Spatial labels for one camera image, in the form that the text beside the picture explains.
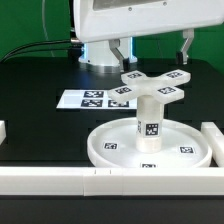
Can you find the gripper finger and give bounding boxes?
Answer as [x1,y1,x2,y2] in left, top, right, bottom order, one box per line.
[109,39,130,72]
[176,29,194,65]

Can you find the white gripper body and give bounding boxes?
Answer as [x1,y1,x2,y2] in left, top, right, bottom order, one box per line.
[74,0,224,42]

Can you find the white cross-shaped table base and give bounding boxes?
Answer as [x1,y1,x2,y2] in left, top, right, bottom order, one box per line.
[108,69,191,104]

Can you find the white round table top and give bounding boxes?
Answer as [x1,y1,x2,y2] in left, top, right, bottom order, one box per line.
[87,117,212,168]

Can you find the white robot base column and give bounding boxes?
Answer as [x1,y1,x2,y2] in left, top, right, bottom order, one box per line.
[78,38,137,74]

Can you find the white marker sheet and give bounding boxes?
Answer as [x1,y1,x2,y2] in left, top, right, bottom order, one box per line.
[57,90,137,110]

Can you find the white right fence bar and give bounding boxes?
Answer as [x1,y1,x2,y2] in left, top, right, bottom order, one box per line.
[201,122,224,168]

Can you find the white fence bar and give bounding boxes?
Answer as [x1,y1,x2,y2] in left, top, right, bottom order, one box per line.
[0,167,224,196]
[0,120,6,145]
[201,122,224,168]

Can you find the white front fence bar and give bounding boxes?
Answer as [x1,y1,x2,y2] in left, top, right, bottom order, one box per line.
[0,167,224,196]

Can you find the white left fence bar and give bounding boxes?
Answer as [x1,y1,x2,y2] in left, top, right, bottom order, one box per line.
[0,120,6,145]

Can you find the black cables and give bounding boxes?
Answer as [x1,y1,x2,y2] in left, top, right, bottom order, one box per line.
[0,0,84,64]

